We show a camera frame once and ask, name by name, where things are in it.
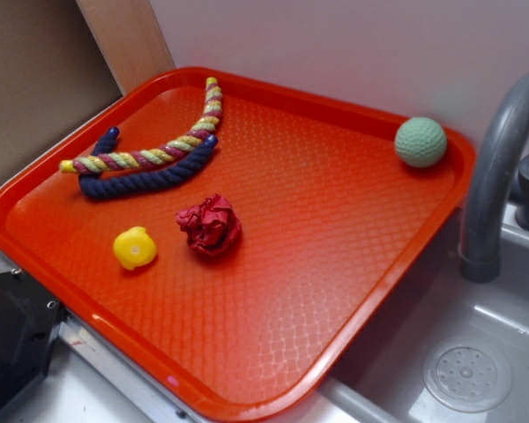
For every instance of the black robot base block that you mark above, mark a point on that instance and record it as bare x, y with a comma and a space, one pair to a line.
30, 316

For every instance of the crumpled red paper ball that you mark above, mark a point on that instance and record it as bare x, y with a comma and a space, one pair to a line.
212, 227

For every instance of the green dimpled ball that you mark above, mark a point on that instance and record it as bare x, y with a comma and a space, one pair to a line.
420, 142

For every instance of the orange plastic tray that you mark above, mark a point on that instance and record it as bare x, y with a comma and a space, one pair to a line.
331, 220

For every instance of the yellow rubber duck toy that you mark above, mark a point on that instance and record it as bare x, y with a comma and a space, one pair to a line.
134, 248

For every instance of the grey toy sink basin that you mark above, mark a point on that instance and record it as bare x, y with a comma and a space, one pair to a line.
440, 348

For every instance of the grey toy faucet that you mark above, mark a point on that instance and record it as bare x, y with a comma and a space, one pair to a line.
503, 161

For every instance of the light wooden board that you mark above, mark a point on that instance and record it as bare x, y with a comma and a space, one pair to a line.
129, 38

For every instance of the brown cardboard panel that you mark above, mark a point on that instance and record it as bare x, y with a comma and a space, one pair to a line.
53, 78

